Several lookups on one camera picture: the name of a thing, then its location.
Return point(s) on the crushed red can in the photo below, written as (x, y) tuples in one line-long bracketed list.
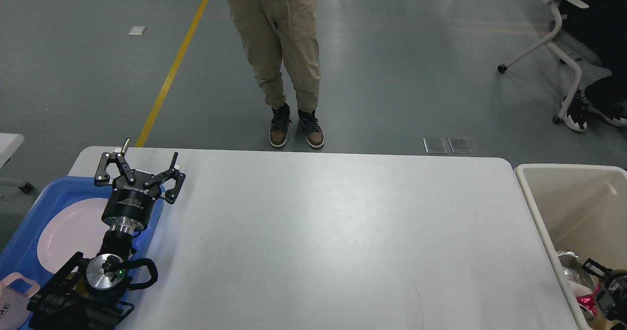
[(588, 306)]

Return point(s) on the person in khaki trousers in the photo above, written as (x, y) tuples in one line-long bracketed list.
[(276, 35)]

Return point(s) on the beige plastic bin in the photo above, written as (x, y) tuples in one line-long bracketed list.
[(582, 208)]

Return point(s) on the pink plate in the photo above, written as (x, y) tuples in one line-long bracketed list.
[(77, 228)]

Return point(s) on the person in dark trousers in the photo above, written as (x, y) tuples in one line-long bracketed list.
[(601, 27)]

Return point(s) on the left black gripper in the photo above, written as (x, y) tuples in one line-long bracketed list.
[(131, 205)]

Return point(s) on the aluminium foil tray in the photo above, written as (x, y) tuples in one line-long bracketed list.
[(572, 268)]

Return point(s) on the white office chair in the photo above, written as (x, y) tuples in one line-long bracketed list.
[(569, 51)]

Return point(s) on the white side table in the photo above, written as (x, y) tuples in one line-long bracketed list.
[(9, 143)]

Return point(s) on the white paper cup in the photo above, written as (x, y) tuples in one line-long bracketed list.
[(579, 290)]

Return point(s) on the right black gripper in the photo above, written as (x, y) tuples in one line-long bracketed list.
[(612, 303)]

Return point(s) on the pink HOME mug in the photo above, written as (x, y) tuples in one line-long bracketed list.
[(13, 303)]

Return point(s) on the brown paper bag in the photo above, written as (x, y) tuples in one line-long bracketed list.
[(601, 323)]

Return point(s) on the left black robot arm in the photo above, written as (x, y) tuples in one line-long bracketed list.
[(87, 293)]

